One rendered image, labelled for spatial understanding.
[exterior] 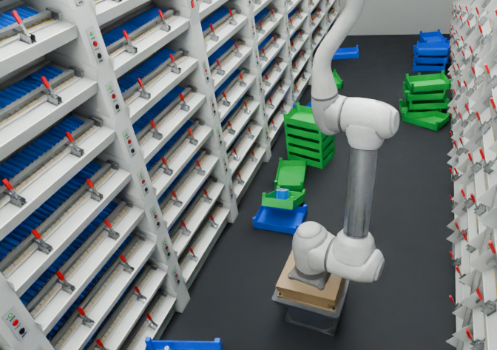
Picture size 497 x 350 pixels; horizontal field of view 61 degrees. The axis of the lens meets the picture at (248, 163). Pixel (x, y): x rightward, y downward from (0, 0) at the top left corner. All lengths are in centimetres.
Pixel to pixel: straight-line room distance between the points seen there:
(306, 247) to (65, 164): 100
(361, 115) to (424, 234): 125
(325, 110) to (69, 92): 90
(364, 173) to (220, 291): 113
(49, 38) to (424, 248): 209
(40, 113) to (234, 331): 138
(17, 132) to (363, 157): 115
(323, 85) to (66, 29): 88
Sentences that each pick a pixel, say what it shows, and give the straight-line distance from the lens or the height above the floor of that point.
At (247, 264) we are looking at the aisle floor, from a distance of 248.
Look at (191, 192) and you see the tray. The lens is 220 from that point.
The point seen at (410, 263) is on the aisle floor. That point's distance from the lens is 248.
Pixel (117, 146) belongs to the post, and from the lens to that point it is 170.
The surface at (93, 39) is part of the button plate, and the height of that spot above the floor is 144.
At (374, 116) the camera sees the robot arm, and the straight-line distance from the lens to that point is 155.
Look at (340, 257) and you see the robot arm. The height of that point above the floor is 51.
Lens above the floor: 182
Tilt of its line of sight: 34 degrees down
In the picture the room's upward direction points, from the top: 9 degrees counter-clockwise
